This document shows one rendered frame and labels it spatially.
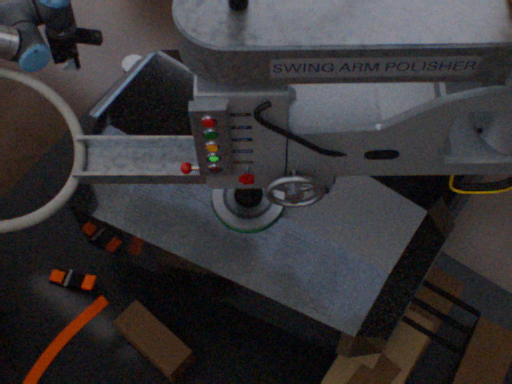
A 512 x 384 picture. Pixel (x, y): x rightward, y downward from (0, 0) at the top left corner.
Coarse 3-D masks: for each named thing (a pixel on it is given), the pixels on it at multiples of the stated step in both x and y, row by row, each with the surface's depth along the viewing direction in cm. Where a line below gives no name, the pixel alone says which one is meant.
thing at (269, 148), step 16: (208, 96) 151; (224, 96) 151; (240, 96) 151; (256, 96) 151; (272, 96) 151; (288, 96) 152; (240, 112) 156; (272, 112) 156; (288, 112) 158; (256, 128) 161; (240, 144) 167; (256, 144) 167; (272, 144) 167; (240, 160) 174; (256, 160) 174; (272, 160) 174; (224, 176) 181; (256, 176) 181; (272, 176) 181
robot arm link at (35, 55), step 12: (12, 24) 200; (24, 24) 200; (0, 36) 190; (12, 36) 193; (24, 36) 195; (36, 36) 199; (0, 48) 191; (12, 48) 193; (24, 48) 195; (36, 48) 196; (48, 48) 202; (12, 60) 197; (24, 60) 196; (36, 60) 198; (48, 60) 201
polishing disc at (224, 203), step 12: (216, 192) 215; (228, 192) 215; (276, 192) 214; (216, 204) 213; (228, 204) 213; (264, 204) 212; (228, 216) 211; (240, 216) 211; (252, 216) 211; (264, 216) 211; (276, 216) 211; (240, 228) 209; (252, 228) 209
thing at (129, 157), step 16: (96, 144) 197; (112, 144) 198; (128, 144) 198; (144, 144) 198; (160, 144) 198; (176, 144) 198; (192, 144) 198; (96, 160) 197; (112, 160) 197; (128, 160) 197; (144, 160) 197; (160, 160) 197; (176, 160) 197; (192, 160) 197; (80, 176) 191; (96, 176) 191; (112, 176) 191; (128, 176) 191; (144, 176) 191; (160, 176) 191; (176, 176) 191; (192, 176) 191
